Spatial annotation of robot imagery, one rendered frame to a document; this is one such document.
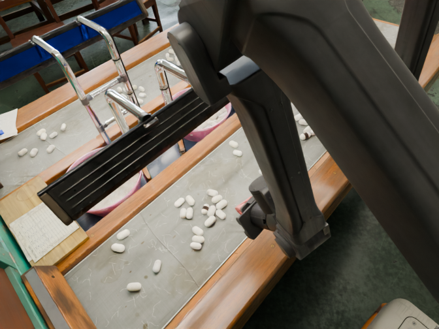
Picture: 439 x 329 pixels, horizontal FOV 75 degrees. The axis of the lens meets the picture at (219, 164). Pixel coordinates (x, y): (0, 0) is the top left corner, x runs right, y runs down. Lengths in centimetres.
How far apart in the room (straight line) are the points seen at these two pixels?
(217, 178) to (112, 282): 42
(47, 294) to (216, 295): 38
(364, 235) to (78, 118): 153
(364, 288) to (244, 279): 97
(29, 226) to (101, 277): 28
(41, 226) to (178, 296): 46
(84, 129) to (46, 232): 46
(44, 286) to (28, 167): 56
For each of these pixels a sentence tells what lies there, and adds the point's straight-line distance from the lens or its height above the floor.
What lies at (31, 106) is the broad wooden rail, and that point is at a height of 76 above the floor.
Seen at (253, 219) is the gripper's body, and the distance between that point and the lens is 64.
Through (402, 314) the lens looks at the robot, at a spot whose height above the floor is 28.
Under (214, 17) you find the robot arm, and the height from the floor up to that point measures 142.
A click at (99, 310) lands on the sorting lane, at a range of 85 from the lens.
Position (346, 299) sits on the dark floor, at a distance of 161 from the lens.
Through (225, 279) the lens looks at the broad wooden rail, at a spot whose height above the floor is 76.
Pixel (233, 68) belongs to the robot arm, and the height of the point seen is 134.
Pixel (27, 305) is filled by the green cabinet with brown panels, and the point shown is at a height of 87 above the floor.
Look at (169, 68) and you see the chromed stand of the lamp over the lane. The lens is 73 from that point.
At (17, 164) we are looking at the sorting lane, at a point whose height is 74.
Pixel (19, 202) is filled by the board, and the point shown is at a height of 78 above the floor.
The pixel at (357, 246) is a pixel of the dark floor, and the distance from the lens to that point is 172.
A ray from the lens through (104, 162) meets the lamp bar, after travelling 58.
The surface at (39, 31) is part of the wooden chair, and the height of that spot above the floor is 46.
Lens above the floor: 150
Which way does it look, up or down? 51 degrees down
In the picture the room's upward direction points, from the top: 8 degrees counter-clockwise
